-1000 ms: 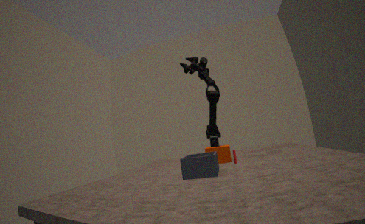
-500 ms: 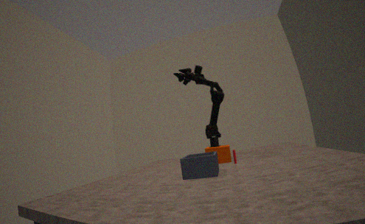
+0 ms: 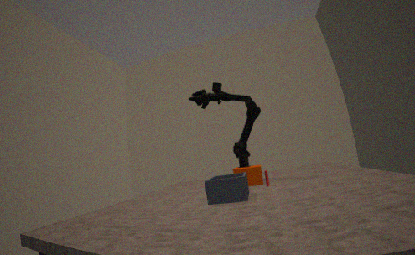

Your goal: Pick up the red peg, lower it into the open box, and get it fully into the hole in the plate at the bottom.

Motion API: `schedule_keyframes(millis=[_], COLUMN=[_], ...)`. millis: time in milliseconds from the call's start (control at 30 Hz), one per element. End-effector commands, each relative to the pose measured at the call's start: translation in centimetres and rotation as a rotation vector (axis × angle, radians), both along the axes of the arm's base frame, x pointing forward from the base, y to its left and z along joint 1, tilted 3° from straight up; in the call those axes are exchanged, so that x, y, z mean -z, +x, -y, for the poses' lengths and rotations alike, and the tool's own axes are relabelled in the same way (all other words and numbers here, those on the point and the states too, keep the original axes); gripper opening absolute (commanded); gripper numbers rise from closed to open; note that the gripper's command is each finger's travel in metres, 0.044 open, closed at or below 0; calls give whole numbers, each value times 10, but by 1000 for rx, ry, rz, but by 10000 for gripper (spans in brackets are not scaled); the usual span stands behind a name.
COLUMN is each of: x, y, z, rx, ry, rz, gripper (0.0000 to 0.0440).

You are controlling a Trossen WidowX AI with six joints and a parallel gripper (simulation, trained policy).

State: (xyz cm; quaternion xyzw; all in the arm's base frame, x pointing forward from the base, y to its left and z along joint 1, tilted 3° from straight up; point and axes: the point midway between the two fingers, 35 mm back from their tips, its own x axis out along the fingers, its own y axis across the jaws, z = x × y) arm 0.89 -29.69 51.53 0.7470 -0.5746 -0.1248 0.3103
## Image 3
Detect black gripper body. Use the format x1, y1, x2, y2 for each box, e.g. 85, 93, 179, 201
197, 90, 212, 106

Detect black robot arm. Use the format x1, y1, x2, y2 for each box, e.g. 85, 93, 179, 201
211, 82, 261, 168

